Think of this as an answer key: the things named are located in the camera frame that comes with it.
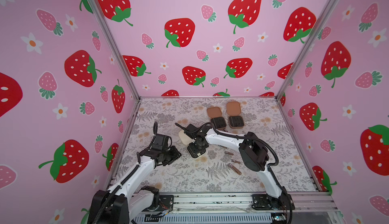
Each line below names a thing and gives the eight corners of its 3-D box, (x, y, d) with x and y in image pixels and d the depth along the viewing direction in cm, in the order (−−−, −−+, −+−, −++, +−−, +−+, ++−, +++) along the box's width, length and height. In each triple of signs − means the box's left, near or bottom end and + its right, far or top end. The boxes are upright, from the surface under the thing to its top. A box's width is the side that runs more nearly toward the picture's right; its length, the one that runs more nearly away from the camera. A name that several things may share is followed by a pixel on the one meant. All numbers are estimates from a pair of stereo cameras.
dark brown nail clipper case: (228, 128, 105) (229, 124, 102) (225, 105, 119) (226, 101, 116) (244, 128, 105) (245, 124, 102) (238, 105, 119) (240, 101, 116)
